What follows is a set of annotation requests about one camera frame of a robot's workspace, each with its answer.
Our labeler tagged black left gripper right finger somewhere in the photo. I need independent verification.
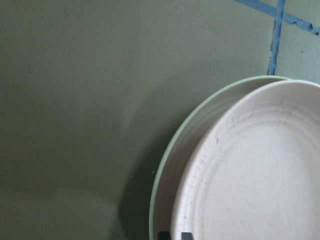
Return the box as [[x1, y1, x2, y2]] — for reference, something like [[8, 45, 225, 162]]
[[181, 232, 193, 240]]

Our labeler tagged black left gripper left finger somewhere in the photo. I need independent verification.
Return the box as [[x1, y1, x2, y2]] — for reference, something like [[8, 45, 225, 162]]
[[158, 231, 171, 240]]

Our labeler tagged pink plate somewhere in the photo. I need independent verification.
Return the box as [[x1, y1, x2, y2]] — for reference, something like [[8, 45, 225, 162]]
[[170, 80, 320, 240]]

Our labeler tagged cream white plate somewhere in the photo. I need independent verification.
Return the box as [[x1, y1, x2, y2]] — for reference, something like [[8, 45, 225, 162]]
[[148, 75, 287, 240]]

